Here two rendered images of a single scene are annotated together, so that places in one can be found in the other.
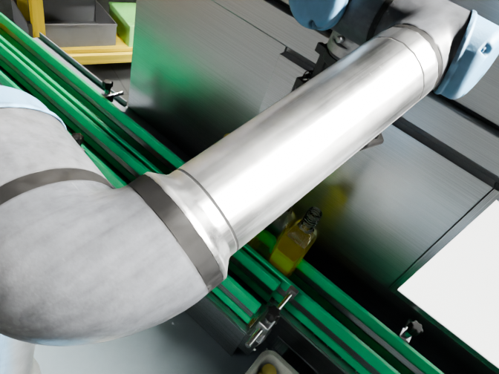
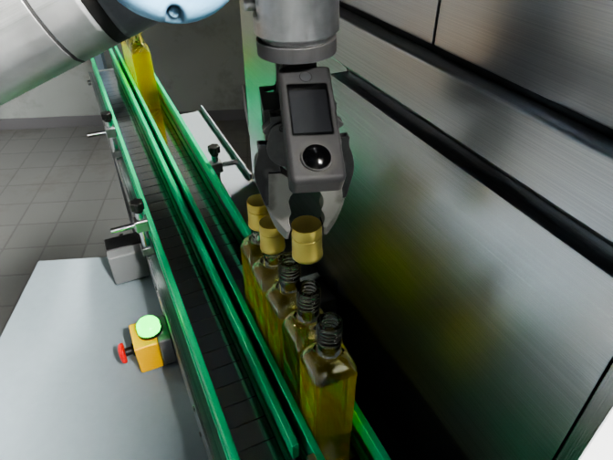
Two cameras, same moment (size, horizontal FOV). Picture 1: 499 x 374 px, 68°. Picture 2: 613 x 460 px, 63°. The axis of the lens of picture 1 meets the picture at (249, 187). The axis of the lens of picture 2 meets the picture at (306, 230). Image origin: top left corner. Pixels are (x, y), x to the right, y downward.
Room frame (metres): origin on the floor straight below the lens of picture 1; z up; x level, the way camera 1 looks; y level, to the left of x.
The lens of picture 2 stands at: (0.25, -0.38, 1.56)
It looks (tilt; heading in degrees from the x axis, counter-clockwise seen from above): 37 degrees down; 42
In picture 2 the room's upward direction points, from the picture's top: straight up
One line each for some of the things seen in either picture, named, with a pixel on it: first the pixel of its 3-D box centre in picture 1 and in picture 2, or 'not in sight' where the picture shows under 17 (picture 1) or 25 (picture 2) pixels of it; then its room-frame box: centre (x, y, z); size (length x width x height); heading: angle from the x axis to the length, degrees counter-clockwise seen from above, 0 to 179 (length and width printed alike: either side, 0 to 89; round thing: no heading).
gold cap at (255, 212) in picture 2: not in sight; (259, 212); (0.64, 0.07, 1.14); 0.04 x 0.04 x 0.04
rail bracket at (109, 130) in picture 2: not in sight; (102, 137); (0.77, 0.85, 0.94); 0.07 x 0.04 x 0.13; 157
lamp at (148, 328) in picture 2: not in sight; (148, 326); (0.51, 0.28, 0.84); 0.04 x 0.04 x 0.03
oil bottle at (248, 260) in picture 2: not in sight; (264, 287); (0.64, 0.07, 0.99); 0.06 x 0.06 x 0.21; 68
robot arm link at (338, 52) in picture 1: (353, 44); (292, 12); (0.57, -0.06, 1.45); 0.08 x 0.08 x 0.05
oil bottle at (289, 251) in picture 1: (287, 255); (327, 402); (0.54, -0.14, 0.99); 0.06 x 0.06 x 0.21; 66
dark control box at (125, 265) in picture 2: not in sight; (127, 257); (0.62, 0.54, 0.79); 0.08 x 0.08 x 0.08; 67
